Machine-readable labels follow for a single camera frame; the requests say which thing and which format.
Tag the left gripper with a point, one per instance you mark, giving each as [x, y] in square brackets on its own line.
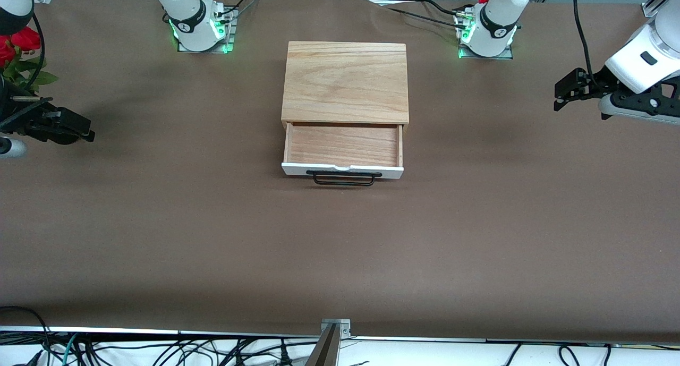
[596, 85]

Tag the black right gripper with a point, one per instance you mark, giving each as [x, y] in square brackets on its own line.
[20, 119]

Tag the wooden drawer with white front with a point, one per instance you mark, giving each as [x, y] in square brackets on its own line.
[342, 145]

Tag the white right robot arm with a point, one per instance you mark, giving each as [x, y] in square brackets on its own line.
[188, 15]

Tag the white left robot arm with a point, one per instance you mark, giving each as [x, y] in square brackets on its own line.
[494, 26]

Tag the red artificial rose bouquet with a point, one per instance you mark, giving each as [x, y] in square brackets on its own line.
[24, 39]

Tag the brown table cover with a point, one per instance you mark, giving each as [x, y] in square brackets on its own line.
[159, 222]

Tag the light wooden cabinet box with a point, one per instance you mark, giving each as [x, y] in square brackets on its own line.
[345, 79]

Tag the black perforated camera mount plate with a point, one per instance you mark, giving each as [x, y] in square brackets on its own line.
[643, 101]

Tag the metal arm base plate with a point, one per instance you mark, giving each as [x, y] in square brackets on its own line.
[228, 34]
[504, 53]

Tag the silver table edge rail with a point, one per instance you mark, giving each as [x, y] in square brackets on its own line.
[133, 331]

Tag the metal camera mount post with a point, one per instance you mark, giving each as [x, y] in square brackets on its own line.
[326, 350]

